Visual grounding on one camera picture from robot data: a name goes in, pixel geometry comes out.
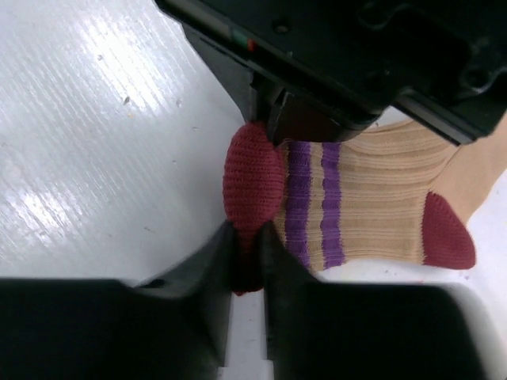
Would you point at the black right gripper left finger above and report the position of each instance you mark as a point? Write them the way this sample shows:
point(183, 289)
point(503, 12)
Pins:
point(173, 326)

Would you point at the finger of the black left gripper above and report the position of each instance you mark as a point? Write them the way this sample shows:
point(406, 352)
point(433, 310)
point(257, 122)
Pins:
point(248, 89)

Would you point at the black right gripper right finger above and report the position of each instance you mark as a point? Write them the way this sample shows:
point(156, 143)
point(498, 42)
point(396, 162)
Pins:
point(337, 330)

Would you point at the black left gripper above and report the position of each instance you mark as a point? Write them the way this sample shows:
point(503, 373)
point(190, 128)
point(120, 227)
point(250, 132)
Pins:
point(334, 67)

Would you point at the tan sock with purple stripes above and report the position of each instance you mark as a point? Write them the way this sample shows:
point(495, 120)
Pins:
point(396, 192)

